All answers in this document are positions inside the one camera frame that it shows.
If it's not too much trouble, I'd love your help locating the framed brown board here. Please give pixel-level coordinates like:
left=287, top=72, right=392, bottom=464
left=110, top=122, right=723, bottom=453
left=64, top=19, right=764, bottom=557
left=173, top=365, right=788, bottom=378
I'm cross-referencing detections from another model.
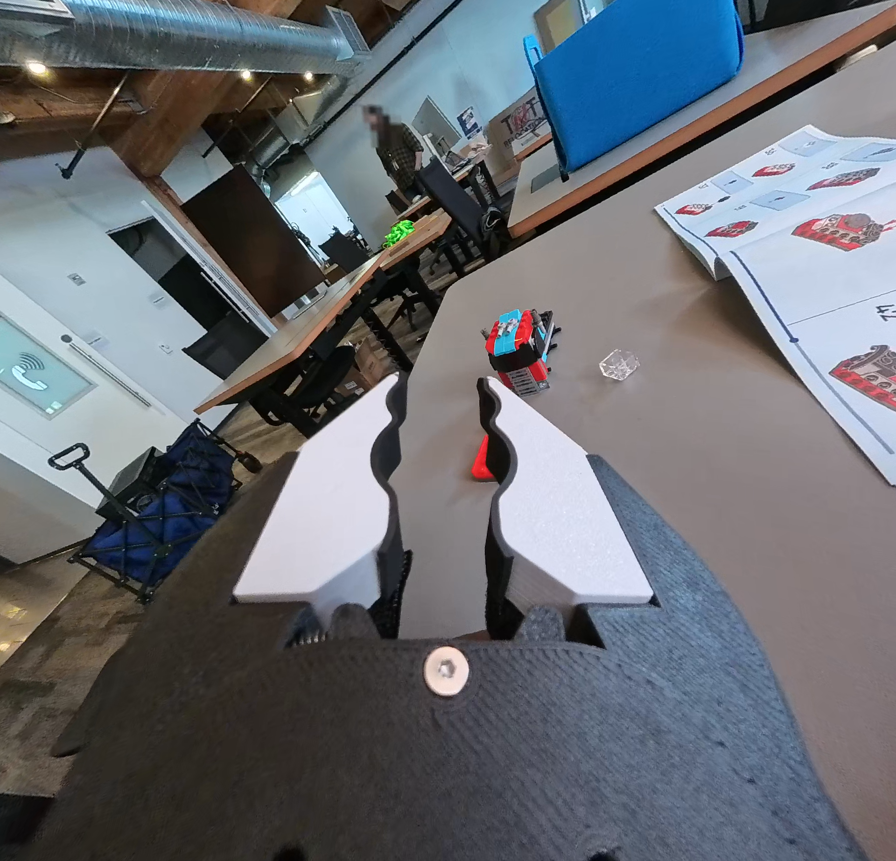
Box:
left=533, top=0, right=588, bottom=38

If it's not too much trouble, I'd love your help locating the blue fabric storage bin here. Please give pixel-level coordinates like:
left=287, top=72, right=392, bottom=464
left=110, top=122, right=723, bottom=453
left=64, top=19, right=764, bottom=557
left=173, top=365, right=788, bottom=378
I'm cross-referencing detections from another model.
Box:
left=524, top=0, right=746, bottom=176

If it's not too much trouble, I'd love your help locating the silver ventilation duct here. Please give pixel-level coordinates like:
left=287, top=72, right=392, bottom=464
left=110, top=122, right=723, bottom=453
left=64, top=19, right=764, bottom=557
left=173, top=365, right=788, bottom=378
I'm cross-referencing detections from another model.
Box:
left=0, top=0, right=371, bottom=78

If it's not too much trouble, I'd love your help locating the blue folding wagon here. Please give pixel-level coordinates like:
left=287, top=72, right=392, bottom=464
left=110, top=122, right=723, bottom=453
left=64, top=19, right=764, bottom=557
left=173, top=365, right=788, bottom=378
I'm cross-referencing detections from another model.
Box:
left=48, top=419, right=263, bottom=604

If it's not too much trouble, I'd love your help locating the large dark display screen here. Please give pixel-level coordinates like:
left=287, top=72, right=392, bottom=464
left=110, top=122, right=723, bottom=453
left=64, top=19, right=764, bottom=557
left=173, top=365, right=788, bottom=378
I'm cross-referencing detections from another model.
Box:
left=181, top=165, right=329, bottom=319

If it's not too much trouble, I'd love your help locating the long wooden-edged desk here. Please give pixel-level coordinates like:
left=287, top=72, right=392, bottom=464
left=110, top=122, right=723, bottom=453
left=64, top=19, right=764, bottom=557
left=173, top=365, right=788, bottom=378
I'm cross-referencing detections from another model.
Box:
left=195, top=214, right=456, bottom=414

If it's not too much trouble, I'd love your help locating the white desk with wooden edge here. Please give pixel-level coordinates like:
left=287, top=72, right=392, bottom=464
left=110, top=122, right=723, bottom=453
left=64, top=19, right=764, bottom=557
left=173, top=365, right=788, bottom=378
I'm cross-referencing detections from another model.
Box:
left=505, top=0, right=896, bottom=241

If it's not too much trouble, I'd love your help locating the black office chair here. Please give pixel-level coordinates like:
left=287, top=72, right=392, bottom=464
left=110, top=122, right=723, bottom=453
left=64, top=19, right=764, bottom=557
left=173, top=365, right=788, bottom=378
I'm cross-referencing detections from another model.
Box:
left=413, top=158, right=508, bottom=274

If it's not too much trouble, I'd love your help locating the grey desk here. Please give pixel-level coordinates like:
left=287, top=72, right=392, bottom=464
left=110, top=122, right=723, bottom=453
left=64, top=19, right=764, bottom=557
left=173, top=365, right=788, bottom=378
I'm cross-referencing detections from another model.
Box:
left=402, top=39, right=896, bottom=861

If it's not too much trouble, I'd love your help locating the grey monitor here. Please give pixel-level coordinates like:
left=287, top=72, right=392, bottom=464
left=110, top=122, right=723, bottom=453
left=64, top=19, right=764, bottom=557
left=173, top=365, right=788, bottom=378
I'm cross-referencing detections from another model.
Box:
left=412, top=97, right=463, bottom=152

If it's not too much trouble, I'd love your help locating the red and teal brick model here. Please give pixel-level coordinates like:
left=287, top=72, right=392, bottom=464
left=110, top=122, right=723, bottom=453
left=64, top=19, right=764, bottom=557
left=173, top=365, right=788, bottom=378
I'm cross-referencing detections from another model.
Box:
left=482, top=307, right=561, bottom=393

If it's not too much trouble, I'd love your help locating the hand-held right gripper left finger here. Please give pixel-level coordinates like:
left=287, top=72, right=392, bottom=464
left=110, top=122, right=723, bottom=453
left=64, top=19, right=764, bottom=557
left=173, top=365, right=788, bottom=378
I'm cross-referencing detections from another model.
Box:
left=232, top=373, right=414, bottom=634

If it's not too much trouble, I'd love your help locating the phone icon glass panel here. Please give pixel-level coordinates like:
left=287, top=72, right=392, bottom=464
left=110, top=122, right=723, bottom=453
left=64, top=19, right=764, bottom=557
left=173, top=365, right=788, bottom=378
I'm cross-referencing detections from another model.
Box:
left=0, top=312, right=98, bottom=421

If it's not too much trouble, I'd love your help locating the brick instruction booklet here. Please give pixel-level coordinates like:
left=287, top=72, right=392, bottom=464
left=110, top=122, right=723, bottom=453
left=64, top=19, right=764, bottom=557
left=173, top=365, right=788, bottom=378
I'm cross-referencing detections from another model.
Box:
left=654, top=125, right=896, bottom=487

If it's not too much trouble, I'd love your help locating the printed cardboard box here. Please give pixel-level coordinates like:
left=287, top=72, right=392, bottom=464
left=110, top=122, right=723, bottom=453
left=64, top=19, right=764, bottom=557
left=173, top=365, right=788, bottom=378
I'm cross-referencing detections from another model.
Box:
left=486, top=91, right=554, bottom=166

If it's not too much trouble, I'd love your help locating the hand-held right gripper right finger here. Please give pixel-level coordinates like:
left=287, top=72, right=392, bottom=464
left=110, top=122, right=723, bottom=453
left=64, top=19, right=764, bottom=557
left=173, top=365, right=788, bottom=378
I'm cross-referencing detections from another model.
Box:
left=476, top=376, right=658, bottom=641

